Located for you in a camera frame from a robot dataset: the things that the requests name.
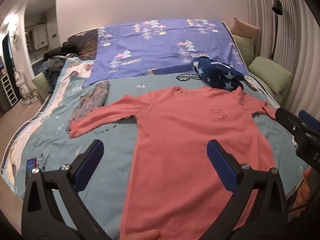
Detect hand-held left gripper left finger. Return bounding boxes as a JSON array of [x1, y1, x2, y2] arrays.
[[21, 139, 105, 240]]

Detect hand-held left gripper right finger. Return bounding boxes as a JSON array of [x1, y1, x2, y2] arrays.
[[207, 140, 292, 240]]

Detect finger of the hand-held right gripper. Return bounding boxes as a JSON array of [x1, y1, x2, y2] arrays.
[[275, 107, 320, 140], [299, 110, 320, 133]]

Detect pink long-sleeved shirt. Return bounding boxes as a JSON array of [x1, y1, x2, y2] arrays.
[[69, 85, 277, 240]]

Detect pile of dark clothes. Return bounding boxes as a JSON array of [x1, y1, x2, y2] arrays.
[[39, 42, 80, 93]]

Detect person's right hand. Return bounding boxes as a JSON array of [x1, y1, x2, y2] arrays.
[[299, 167, 312, 207]]

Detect person's left hand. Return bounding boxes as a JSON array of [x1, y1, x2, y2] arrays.
[[122, 231, 162, 240]]

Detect teal printed blanket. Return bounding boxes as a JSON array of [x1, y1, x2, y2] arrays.
[[15, 74, 310, 240]]

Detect green pillow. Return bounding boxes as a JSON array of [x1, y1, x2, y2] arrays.
[[247, 56, 293, 94]]

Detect red blue smartphone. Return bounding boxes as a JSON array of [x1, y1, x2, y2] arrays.
[[25, 158, 38, 188]]

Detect grey pleated curtain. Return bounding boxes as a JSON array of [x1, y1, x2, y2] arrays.
[[245, 0, 320, 120]]

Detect grey floral garment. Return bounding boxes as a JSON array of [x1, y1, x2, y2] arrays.
[[65, 81, 110, 133]]

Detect green back cushion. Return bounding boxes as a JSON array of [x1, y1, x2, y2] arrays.
[[232, 34, 255, 67]]

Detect navy star-print garment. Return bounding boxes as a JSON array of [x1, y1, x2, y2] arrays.
[[190, 57, 245, 92]]

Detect white and blue quilt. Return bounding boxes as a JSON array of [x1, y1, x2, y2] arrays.
[[0, 57, 310, 205]]

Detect beige pillow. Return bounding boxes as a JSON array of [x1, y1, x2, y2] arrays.
[[230, 17, 260, 39]]

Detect white bear figurine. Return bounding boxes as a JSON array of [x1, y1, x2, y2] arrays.
[[14, 71, 33, 103]]

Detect white shelf rack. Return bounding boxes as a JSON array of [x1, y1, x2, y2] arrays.
[[0, 74, 18, 108]]

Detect black floor lamp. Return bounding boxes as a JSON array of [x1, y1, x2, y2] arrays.
[[271, 0, 283, 61]]

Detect dark patterned blanket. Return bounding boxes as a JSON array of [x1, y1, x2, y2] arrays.
[[67, 29, 98, 60]]

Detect purple tree-print sheet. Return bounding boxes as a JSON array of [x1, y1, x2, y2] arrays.
[[82, 19, 250, 88]]

